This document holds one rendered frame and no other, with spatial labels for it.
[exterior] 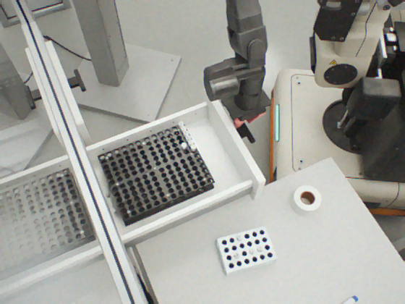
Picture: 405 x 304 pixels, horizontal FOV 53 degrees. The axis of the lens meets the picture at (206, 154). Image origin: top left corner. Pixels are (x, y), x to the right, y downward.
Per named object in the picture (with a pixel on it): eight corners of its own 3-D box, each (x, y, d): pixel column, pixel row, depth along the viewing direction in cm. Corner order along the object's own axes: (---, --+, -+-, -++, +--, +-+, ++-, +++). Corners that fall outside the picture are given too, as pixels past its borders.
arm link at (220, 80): (265, 38, 79) (247, 27, 86) (209, 52, 77) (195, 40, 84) (268, 95, 85) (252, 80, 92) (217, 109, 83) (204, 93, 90)
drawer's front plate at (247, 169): (208, 110, 113) (209, 85, 103) (259, 199, 101) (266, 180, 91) (202, 112, 113) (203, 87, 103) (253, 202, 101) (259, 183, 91)
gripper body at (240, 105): (219, 102, 96) (221, 81, 90) (257, 87, 99) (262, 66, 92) (233, 123, 93) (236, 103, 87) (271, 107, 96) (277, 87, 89)
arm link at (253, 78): (271, 72, 84) (259, 53, 86) (240, 81, 82) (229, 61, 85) (265, 94, 90) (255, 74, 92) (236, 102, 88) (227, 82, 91)
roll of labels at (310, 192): (317, 192, 109) (320, 186, 105) (318, 217, 105) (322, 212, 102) (290, 190, 109) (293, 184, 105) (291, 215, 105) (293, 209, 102)
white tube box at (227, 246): (263, 230, 103) (265, 225, 100) (275, 263, 99) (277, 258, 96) (215, 242, 101) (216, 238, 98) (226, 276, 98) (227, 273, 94)
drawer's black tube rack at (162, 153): (184, 135, 107) (183, 122, 101) (213, 192, 100) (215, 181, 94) (102, 168, 102) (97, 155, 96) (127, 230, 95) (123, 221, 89)
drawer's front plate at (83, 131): (61, 66, 119) (50, 39, 109) (93, 145, 107) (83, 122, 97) (56, 68, 119) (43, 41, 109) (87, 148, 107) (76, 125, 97)
